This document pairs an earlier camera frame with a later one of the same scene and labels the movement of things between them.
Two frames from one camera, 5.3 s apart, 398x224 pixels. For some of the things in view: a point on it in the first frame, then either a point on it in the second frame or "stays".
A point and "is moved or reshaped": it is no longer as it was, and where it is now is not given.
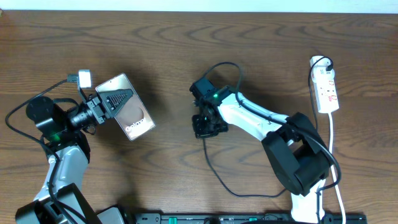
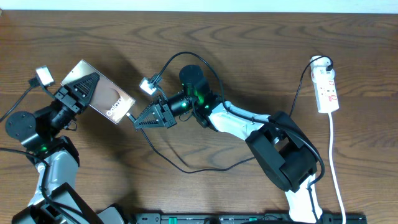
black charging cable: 329,68 -> 204,170
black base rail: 244,218 stays
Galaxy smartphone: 134,118 is moved or reshaped
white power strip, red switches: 324,84 stays
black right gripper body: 204,127 -> 179,104
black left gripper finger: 113,100 -> 84,87
